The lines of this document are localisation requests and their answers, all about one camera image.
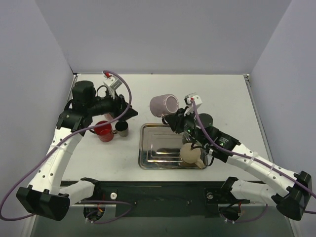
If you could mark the small dark brown cup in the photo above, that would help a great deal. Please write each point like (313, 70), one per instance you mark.
(122, 129)

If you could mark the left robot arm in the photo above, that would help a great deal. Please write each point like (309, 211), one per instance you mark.
(43, 195)

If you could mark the red ceramic mug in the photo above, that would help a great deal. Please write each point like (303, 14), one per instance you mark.
(105, 133)

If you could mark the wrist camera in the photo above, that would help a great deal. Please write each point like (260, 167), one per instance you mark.
(112, 83)
(193, 101)

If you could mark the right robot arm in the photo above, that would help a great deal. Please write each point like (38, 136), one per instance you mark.
(287, 190)

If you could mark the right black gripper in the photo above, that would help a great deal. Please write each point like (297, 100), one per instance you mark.
(176, 122)

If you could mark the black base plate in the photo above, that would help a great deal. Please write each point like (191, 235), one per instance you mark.
(161, 199)

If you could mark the lilac ceramic mug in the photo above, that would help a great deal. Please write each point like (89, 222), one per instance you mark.
(164, 105)

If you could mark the cream ceramic mug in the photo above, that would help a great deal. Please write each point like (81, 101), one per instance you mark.
(191, 155)

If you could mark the stainless steel tray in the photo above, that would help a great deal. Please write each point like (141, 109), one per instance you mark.
(159, 148)

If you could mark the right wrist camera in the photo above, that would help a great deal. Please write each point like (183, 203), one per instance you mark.
(193, 101)

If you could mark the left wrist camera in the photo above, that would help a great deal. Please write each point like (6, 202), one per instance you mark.
(112, 83)

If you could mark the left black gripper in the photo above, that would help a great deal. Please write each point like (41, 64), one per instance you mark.
(122, 106)

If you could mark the pink faceted ceramic mug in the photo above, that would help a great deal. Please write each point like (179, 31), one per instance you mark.
(108, 117)

